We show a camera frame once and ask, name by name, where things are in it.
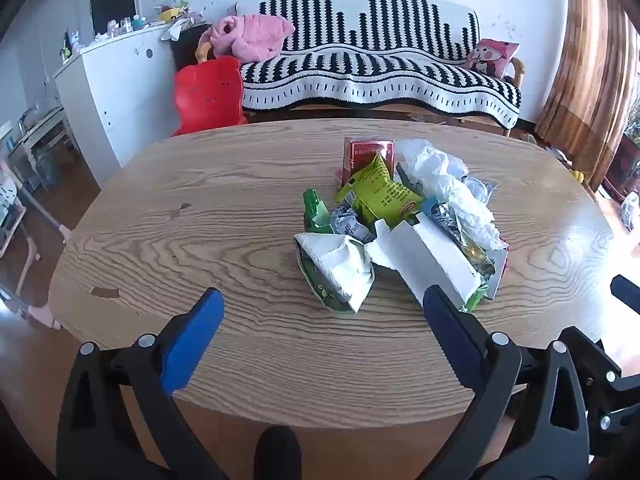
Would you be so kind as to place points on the white cabinet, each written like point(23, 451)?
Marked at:
point(115, 90)

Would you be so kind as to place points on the clear crinkled wrapper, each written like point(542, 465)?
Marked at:
point(480, 187)

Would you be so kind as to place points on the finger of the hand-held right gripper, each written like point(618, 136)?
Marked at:
point(590, 352)
point(627, 289)

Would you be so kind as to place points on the crinkled silver wrapper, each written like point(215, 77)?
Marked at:
point(347, 222)

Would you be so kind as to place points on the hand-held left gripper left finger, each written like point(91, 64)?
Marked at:
point(192, 340)

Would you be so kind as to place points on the white side table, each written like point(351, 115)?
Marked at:
point(42, 130)

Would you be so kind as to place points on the red plastic chair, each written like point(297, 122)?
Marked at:
point(210, 90)

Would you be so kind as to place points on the wooden sofa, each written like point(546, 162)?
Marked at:
point(519, 66)

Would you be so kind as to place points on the clutter of small toys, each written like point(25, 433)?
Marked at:
point(170, 14)

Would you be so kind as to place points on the dark red plant stand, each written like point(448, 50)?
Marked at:
point(625, 160)

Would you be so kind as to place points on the white red-edged packet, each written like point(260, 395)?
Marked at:
point(500, 272)

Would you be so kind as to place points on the green wrapper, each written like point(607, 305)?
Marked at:
point(475, 300)

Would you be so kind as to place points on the pink white child chair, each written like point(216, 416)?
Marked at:
point(22, 245)

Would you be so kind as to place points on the red cardboard box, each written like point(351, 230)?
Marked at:
point(362, 152)

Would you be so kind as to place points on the torn white green-print packet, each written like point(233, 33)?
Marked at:
point(335, 265)

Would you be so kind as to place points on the person's dark sock foot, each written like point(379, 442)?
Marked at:
point(277, 455)

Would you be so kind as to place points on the small green packet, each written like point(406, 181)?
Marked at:
point(315, 210)

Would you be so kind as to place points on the pink garment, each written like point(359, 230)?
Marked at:
point(250, 35)

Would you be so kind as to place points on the yellow floor toy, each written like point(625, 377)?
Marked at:
point(578, 175)

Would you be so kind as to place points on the white floor plastic bag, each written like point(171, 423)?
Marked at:
point(631, 210)

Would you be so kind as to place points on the pink printed cushion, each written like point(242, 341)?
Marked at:
point(490, 57)

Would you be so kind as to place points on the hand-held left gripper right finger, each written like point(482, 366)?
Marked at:
point(450, 332)

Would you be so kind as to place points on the brown patterned curtain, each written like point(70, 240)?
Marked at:
point(585, 60)

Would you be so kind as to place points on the yellow-green snack packet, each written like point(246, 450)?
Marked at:
point(380, 190)

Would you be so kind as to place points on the white cardboard box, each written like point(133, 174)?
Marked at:
point(430, 260)

